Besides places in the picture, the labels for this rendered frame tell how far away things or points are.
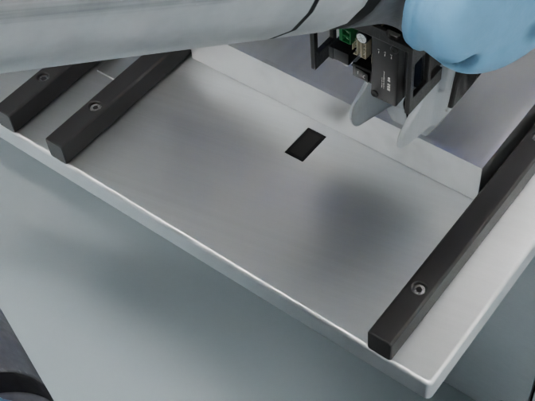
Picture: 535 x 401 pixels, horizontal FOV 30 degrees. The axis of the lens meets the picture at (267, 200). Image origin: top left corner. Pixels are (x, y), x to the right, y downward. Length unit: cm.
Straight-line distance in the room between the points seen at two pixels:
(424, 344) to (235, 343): 105
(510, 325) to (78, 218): 88
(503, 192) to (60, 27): 47
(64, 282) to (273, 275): 115
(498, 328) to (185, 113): 67
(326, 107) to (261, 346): 97
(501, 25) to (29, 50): 16
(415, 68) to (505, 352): 82
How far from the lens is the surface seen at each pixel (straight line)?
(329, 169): 72
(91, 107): 76
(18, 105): 78
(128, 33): 27
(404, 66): 58
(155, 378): 166
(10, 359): 54
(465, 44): 33
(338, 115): 73
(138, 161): 74
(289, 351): 165
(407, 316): 62
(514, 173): 70
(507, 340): 134
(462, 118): 75
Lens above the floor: 143
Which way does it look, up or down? 51 degrees down
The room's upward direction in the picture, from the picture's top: 6 degrees counter-clockwise
